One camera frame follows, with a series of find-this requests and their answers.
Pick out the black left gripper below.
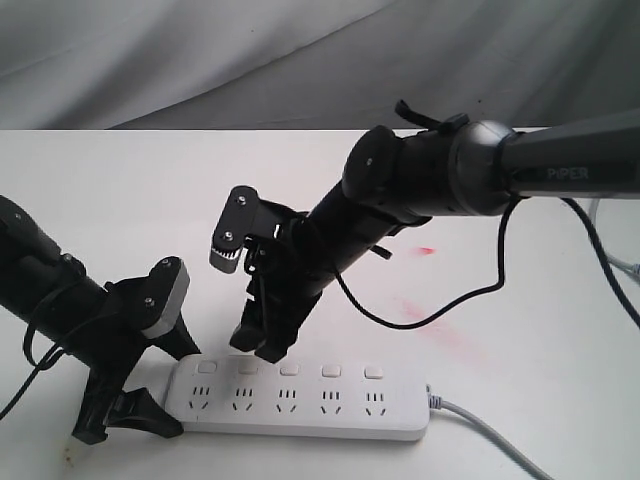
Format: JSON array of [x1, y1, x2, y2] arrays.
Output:
[[70, 274, 201, 444]]

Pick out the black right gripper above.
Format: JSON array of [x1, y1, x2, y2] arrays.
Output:
[[213, 185, 321, 363]]

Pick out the white five-outlet power strip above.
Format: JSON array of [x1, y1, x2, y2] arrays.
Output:
[[164, 355, 430, 442]]

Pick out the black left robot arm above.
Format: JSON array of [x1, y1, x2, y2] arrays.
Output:
[[1, 198, 199, 445]]

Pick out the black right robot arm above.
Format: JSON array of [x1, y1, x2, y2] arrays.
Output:
[[210, 102, 639, 363]]

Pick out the grey backdrop cloth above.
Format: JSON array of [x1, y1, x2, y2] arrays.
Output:
[[1, 1, 639, 129]]

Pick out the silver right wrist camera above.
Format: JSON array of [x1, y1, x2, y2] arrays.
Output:
[[209, 230, 244, 274]]

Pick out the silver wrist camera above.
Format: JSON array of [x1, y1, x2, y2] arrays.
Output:
[[135, 256, 190, 340], [209, 230, 244, 274]]

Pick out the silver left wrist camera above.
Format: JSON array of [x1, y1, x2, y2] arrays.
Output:
[[135, 256, 190, 340]]

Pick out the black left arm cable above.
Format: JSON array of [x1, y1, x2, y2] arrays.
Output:
[[0, 279, 121, 421]]

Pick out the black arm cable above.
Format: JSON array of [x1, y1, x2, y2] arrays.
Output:
[[0, 279, 121, 421], [329, 169, 640, 361]]

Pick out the grey power cable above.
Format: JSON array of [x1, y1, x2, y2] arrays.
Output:
[[425, 197, 640, 480]]

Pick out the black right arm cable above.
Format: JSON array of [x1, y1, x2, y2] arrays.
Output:
[[329, 169, 640, 361]]

